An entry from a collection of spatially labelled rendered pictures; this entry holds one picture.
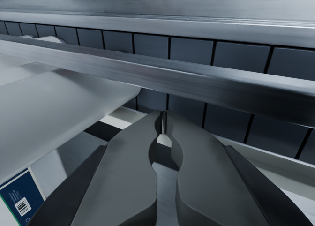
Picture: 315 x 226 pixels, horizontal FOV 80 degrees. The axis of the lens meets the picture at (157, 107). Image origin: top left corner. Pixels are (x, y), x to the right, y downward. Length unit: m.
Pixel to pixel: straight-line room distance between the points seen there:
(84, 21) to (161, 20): 0.09
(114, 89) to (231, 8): 0.13
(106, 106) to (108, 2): 0.15
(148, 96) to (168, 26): 0.07
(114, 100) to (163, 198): 0.18
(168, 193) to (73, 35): 0.23
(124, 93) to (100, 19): 0.08
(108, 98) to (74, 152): 0.24
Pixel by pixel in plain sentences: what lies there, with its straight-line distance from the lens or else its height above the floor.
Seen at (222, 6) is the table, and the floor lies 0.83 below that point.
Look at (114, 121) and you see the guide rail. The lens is 0.19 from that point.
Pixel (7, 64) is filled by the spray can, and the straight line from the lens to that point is 0.23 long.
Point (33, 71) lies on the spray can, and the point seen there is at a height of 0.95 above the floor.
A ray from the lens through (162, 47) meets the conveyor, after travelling 0.17.
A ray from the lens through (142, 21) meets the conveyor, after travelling 0.18.
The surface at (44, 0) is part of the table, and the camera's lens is 0.37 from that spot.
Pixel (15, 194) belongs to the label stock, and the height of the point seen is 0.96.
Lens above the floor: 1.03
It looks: 49 degrees down
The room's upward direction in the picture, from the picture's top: 131 degrees counter-clockwise
